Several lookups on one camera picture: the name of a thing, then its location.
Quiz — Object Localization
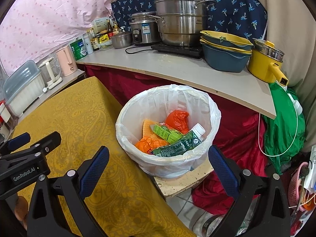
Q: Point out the green white milk carton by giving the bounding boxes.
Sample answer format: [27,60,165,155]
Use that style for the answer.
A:
[152,123,206,157]

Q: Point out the orange printed plastic bag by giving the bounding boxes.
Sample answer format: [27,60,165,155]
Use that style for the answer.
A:
[135,136,169,154]

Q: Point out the orange foam net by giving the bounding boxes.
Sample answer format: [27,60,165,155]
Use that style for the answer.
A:
[142,119,161,140]

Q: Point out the green tea box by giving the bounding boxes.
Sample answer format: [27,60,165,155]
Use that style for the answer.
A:
[150,122,183,144]

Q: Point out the red plastic bag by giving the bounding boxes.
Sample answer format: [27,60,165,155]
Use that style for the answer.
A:
[165,110,190,134]

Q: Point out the white lined trash bin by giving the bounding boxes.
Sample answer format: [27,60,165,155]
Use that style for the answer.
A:
[116,85,221,179]

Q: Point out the person left hand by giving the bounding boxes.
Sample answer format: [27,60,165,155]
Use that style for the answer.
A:
[14,196,28,230]

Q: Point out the white lidded jar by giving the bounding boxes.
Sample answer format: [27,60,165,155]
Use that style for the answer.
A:
[0,100,12,129]

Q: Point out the white dish rack grey lid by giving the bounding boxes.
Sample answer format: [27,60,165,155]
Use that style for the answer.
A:
[3,60,45,117]

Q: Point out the yellow paisley tablecloth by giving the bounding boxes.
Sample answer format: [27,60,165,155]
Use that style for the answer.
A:
[14,77,193,236]

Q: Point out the green plastic bag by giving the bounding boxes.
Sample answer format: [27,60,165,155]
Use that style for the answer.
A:
[262,82,306,174]

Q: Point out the white glass kettle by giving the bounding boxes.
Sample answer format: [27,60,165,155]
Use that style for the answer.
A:
[38,57,63,90]

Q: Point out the pink electric kettle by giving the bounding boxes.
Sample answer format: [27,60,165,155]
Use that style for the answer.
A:
[56,45,78,76]

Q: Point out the wooden board under bin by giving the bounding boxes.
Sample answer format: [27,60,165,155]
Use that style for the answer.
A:
[152,159,213,199]

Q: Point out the green tin can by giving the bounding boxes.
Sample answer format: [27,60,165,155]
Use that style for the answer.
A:
[70,39,87,60]

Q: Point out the white thermos bottle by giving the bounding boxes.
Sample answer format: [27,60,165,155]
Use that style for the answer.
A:
[83,33,94,55]

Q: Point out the soy sauce bottle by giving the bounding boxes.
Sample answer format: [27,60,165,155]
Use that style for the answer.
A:
[87,28,99,51]

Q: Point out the pink dotted sheet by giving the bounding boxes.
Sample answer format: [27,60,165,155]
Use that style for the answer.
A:
[1,0,112,75]

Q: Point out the yellow electric pot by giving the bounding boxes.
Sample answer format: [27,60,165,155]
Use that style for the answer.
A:
[247,39,289,86]

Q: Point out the small steel pot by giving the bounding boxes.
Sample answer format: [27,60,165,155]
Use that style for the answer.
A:
[111,32,133,49]

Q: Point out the stacked blue yellow basins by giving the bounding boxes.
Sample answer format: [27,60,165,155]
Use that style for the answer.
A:
[200,31,253,73]

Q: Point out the steel rice cooker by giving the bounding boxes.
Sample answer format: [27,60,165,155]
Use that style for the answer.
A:
[129,11,161,45]

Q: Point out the black induction cooker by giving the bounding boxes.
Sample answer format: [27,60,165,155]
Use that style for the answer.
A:
[151,43,204,59]

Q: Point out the blue floral cloth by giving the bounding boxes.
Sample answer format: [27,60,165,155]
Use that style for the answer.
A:
[111,0,268,41]

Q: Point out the large steel steamer pot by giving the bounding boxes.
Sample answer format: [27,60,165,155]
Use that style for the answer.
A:
[152,0,216,47]

